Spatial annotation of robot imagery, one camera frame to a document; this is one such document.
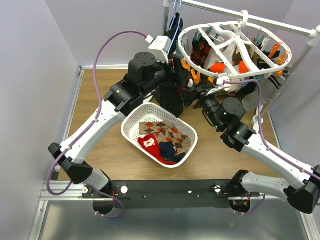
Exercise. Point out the black sock on blue hanger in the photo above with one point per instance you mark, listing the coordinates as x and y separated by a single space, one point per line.
176 26

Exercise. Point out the white perforated plastic basket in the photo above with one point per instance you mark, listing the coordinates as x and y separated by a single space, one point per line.
151 112

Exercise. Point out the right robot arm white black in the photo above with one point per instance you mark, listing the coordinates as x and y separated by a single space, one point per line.
299 183

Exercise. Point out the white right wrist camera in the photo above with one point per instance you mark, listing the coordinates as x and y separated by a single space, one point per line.
219 83

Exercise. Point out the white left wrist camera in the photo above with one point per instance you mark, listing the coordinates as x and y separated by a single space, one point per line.
159 48

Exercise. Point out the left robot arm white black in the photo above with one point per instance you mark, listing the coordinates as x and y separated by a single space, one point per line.
145 74

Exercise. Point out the grey striped hanging sock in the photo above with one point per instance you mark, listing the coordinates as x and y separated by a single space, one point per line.
269 88

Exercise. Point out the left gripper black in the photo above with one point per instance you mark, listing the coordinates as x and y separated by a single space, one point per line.
181 75

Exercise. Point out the white orange hanging sock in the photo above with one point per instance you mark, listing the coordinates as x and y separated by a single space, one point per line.
215 64

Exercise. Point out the dark argyle hanging sock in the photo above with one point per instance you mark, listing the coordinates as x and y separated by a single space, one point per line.
200 51

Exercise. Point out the white round clip hanger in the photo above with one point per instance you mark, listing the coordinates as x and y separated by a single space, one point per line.
280 56

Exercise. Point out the white drying rack frame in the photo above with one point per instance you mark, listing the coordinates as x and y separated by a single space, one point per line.
313 35

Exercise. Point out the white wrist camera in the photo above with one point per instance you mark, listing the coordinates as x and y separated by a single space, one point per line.
219 83
159 48

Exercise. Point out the navy green striped sock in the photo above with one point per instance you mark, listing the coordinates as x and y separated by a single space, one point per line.
168 151

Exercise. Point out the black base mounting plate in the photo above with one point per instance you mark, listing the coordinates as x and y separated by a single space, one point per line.
165 194

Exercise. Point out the navy santa sock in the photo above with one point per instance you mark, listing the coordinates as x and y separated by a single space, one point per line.
189 93

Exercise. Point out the beige argyle sock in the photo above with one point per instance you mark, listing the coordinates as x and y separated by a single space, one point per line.
165 131

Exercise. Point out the red santa bear sock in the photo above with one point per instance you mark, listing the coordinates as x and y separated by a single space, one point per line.
150 144

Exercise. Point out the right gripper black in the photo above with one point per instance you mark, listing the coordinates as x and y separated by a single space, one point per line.
202 91

